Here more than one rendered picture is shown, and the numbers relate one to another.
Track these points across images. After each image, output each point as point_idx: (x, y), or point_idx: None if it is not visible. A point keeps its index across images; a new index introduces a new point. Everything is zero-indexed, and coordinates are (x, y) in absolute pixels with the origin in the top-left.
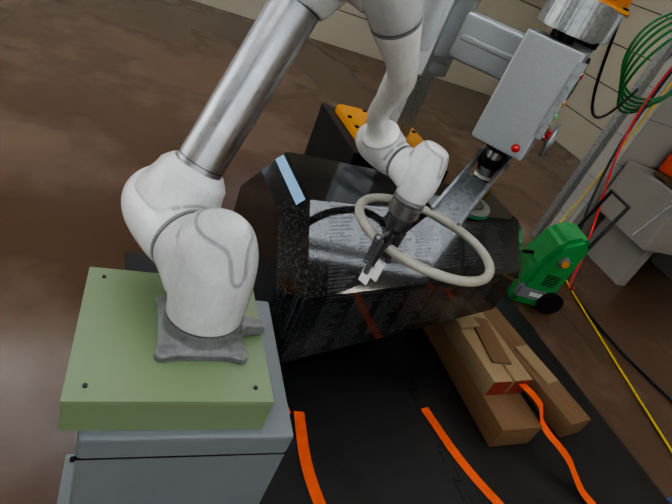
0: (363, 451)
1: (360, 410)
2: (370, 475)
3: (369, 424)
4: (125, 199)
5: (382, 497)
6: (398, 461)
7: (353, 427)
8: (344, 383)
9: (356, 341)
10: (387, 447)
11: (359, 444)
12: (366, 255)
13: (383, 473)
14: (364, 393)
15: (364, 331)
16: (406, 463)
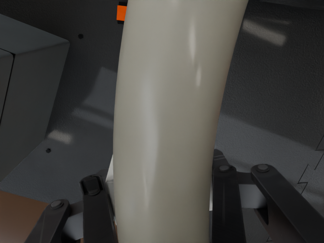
0: (236, 98)
1: (273, 52)
2: (224, 123)
3: (269, 74)
4: None
5: (220, 145)
6: (266, 124)
7: (247, 69)
8: (284, 6)
9: (296, 5)
10: (267, 106)
11: (238, 89)
12: (32, 235)
13: (239, 127)
14: (299, 32)
15: (315, 5)
16: (273, 129)
